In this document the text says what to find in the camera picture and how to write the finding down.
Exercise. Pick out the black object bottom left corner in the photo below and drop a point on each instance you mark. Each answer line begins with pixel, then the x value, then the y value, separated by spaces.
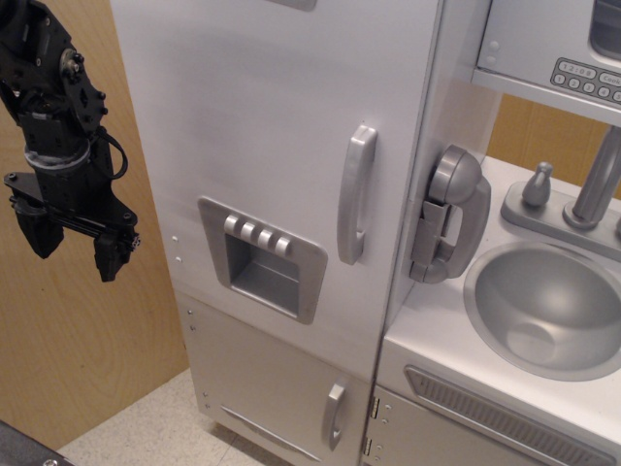
pixel 20 450

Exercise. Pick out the silver ice dispenser panel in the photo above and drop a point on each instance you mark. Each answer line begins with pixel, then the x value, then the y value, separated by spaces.
pixel 262 262

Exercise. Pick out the white toy fridge door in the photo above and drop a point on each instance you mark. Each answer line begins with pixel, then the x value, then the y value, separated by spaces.
pixel 269 392
pixel 252 104

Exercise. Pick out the white toy kitchen counter cabinet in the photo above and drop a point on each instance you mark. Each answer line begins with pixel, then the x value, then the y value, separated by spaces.
pixel 590 410

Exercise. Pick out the silver oven vent panel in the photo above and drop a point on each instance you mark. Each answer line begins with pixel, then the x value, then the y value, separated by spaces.
pixel 516 431

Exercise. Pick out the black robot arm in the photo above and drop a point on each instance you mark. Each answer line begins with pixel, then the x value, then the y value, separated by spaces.
pixel 48 94

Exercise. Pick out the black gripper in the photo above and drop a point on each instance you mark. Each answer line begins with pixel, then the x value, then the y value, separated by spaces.
pixel 77 195

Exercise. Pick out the silver round sink basin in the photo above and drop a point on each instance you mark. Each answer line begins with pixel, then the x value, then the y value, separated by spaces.
pixel 547 310

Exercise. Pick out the silver toy phone handset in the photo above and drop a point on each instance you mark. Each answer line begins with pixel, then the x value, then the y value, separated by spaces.
pixel 453 218

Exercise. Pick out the white toy microwave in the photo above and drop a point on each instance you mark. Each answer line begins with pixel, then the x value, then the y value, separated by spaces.
pixel 562 54

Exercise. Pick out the silver toy faucet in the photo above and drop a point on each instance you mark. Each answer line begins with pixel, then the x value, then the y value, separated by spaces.
pixel 585 220

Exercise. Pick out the silver door handle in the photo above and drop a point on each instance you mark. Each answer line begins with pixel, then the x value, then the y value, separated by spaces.
pixel 359 160
pixel 331 432

